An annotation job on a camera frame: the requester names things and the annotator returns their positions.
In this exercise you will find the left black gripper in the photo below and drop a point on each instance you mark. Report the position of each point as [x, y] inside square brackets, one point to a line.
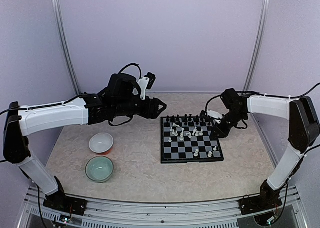
[155, 102]

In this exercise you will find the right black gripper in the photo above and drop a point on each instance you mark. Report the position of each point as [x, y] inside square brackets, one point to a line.
[223, 133]

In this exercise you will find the white chess king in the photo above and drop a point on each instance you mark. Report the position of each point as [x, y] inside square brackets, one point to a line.
[196, 153]

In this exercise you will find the black folding chess board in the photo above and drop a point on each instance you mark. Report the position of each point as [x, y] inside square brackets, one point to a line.
[181, 136]

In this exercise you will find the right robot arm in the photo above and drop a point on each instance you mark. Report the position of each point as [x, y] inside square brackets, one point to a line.
[304, 129]

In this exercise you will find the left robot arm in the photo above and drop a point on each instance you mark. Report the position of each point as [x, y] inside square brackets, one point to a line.
[22, 121]

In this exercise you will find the white bowl orange outside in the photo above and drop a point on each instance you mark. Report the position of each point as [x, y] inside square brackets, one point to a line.
[101, 143]

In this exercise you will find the pale green ceramic bowl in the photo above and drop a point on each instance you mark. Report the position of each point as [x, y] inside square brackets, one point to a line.
[99, 169]

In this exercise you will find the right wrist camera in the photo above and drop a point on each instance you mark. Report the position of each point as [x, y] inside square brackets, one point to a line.
[210, 115]

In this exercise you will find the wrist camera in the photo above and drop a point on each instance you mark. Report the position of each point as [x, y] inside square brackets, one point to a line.
[210, 115]
[145, 83]

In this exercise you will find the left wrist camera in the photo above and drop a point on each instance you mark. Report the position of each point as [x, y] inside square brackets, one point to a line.
[145, 83]

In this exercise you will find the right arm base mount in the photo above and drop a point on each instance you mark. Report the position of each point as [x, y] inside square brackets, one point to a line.
[253, 204]

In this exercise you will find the front aluminium rail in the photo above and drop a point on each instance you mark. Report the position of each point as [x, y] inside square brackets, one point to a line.
[110, 213]

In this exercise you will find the right aluminium frame post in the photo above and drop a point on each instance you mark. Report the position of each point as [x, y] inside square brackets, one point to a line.
[258, 43]

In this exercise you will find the aluminium frame post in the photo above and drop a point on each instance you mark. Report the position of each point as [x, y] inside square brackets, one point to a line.
[258, 43]
[64, 44]

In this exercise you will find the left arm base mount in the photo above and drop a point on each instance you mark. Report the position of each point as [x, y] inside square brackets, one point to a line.
[69, 205]

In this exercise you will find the left aluminium frame post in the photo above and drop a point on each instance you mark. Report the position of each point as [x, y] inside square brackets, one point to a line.
[64, 44]

